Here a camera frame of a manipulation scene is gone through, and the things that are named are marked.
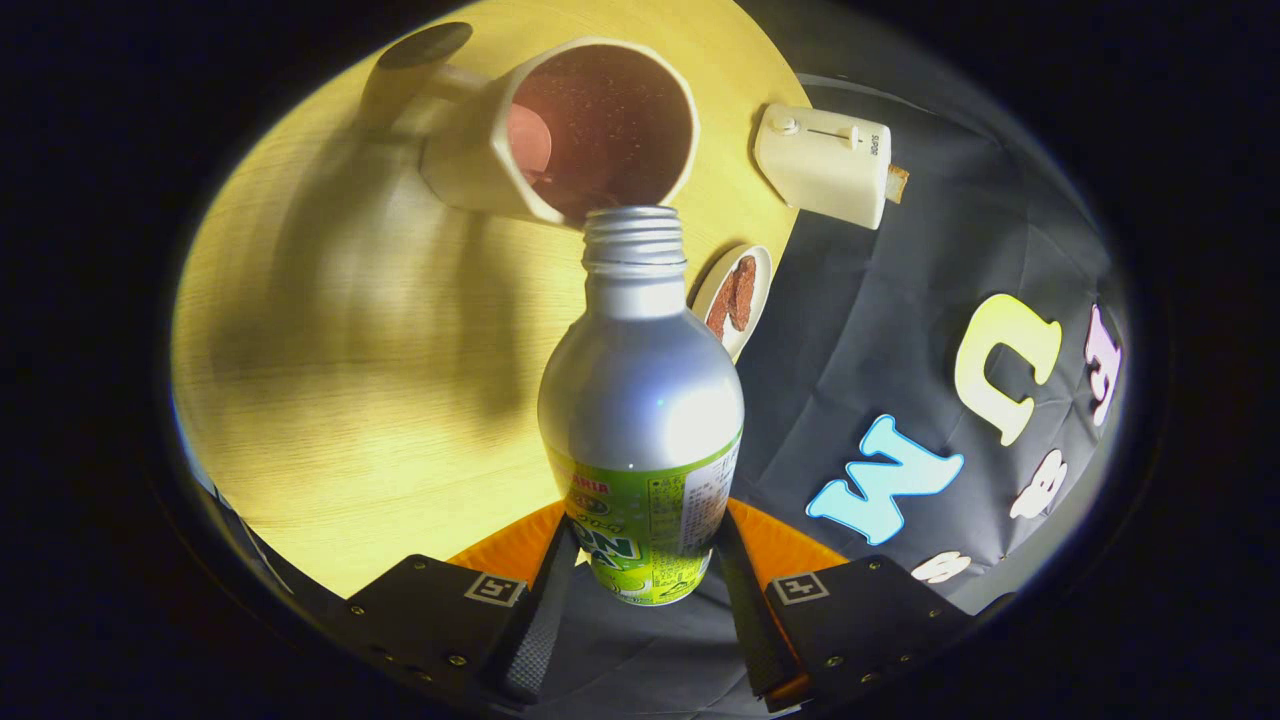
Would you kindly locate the white round plate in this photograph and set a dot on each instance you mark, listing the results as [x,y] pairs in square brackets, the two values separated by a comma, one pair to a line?
[762,275]

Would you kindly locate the wooden table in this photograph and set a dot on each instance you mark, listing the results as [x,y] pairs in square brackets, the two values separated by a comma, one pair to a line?
[350,400]

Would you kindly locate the brown fried meat pieces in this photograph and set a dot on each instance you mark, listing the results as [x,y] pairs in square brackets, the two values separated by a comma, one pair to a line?
[738,295]

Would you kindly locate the silver bottle with green label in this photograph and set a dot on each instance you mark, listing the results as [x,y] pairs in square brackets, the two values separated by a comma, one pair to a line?
[640,400]

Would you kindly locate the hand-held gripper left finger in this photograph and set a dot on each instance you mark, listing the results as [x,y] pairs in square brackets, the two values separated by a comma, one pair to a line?
[545,620]

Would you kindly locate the toast slice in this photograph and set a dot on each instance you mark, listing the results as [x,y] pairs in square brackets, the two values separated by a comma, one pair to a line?
[897,184]

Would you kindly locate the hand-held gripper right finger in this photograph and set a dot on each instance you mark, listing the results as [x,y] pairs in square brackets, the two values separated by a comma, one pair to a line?
[750,620]

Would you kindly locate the white toaster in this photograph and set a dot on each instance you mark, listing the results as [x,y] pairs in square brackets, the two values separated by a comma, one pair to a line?
[825,165]

